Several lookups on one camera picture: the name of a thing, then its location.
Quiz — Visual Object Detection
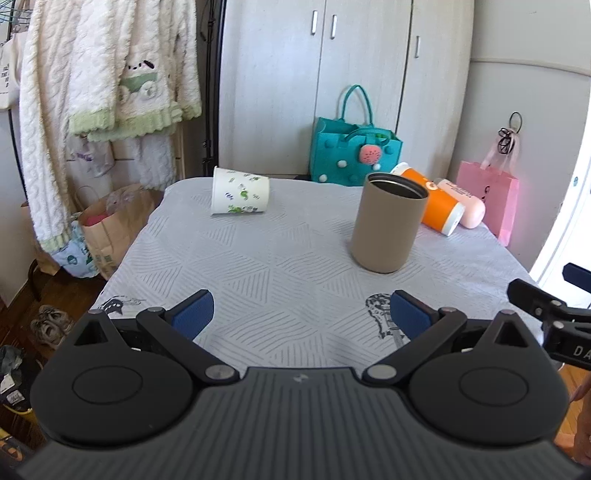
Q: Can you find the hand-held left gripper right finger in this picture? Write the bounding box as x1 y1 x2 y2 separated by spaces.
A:
362 289 544 385

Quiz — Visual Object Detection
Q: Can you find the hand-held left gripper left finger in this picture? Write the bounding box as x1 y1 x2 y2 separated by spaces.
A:
69 289 241 385

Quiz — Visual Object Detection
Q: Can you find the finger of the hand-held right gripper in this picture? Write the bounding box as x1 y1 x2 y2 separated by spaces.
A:
562 263 591 289
506 278 570 320

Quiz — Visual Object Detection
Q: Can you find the white paper cup green print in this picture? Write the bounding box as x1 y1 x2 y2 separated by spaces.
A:
211 167 271 217

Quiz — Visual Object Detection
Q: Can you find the person's right forearm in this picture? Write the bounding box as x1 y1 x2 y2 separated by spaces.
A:
571 369 591 463

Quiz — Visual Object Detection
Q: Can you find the tan metal tumbler cup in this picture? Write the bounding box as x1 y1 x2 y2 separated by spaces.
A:
349 172 430 274

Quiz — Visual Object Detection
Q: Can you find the grey patterned tablecloth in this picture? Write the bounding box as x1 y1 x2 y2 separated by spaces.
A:
89 176 544 371

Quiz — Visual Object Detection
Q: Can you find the pink paper gift bag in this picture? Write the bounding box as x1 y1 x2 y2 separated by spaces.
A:
455 137 520 248

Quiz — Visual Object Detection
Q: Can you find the pink bottle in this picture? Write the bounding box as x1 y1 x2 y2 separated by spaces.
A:
433 178 487 230

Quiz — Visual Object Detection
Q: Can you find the orange bottle white cap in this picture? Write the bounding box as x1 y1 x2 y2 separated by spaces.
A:
390 162 466 237

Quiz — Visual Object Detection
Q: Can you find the brown paper bag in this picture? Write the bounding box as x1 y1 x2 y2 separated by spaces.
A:
75 184 163 281

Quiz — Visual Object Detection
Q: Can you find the blue white plastic bag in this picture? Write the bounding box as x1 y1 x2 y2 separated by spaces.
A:
50 220 101 280

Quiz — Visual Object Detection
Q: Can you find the pair of brown shoes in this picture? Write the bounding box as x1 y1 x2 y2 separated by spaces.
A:
30 304 75 350

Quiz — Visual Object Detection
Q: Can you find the teal felt handbag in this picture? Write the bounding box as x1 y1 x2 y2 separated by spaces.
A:
310 84 404 188

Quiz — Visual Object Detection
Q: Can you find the white plastic bag purple print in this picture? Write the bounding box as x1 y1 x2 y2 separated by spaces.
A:
64 133 117 186

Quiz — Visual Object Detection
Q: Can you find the black clothes rack pole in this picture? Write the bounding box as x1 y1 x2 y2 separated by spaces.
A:
198 0 221 180

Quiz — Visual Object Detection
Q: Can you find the white wardrobe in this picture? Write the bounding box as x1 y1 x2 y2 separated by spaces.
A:
218 0 476 182

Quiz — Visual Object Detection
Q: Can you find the white fluffy robe green trim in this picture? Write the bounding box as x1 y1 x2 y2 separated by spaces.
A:
17 0 203 256

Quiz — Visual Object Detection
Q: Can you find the cream tote bag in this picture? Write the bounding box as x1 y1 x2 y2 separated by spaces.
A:
0 31 25 112

